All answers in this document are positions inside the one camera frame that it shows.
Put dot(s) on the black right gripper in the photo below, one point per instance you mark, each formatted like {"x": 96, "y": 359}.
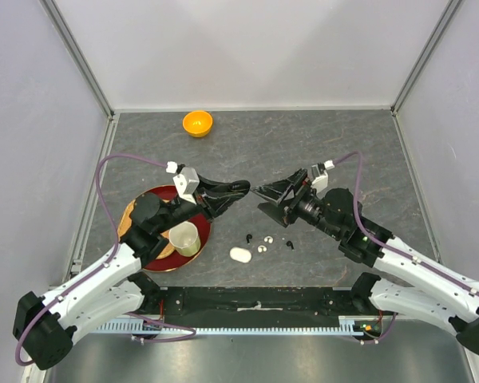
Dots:
{"x": 302, "y": 187}

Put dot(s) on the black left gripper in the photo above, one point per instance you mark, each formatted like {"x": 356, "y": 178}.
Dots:
{"x": 206, "y": 199}

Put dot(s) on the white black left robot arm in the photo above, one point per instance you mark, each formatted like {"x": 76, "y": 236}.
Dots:
{"x": 47, "y": 327}

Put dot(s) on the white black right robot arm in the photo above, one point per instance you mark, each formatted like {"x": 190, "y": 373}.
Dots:
{"x": 434, "y": 294}

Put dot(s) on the white earbud charging case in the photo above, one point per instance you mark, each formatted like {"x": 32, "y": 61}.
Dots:
{"x": 240, "y": 255}

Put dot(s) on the pale green plastic cup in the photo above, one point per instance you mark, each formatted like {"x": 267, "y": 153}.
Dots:
{"x": 185, "y": 239}

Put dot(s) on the round red lacquer tray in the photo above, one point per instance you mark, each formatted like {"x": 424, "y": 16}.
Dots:
{"x": 175, "y": 260}

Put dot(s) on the orange plastic bowl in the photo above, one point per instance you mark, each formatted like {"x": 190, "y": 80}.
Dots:
{"x": 198, "y": 123}

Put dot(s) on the woven bamboo mat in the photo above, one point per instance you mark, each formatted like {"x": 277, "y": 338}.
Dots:
{"x": 126, "y": 223}

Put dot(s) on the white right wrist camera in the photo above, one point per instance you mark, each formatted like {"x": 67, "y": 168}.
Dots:
{"x": 319, "y": 175}

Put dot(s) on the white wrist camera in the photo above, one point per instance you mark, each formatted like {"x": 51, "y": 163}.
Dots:
{"x": 319, "y": 175}
{"x": 186, "y": 183}

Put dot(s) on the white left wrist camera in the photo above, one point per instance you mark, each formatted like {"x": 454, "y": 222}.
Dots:
{"x": 186, "y": 183}

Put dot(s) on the white slotted cable duct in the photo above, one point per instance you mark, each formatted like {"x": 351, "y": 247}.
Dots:
{"x": 139, "y": 327}

